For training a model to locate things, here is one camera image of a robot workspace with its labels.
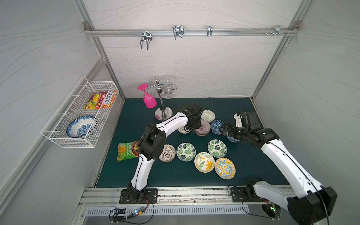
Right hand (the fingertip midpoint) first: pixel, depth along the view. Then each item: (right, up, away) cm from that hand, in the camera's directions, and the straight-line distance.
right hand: (226, 129), depth 78 cm
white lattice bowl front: (-34, -17, +10) cm, 40 cm away
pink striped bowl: (-9, +1, +20) cm, 22 cm away
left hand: (-14, 0, +15) cm, 21 cm away
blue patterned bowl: (-1, -1, +23) cm, 23 cm away
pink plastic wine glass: (-49, +18, +21) cm, 56 cm away
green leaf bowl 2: (-2, -15, +12) cm, 19 cm away
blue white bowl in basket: (-72, +3, -15) cm, 73 cm away
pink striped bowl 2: (-11, -5, +18) cm, 22 cm away
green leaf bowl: (-23, -16, +11) cm, 30 cm away
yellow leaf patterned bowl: (-12, -21, +6) cm, 25 cm away
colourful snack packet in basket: (-72, +16, -5) cm, 73 cm away
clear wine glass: (-37, +24, +27) cm, 51 cm away
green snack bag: (-60, -14, +8) cm, 62 cm away
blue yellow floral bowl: (0, -24, +4) cm, 24 cm away
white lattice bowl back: (-6, +7, +29) cm, 30 cm away
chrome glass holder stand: (-39, +28, +20) cm, 52 cm away
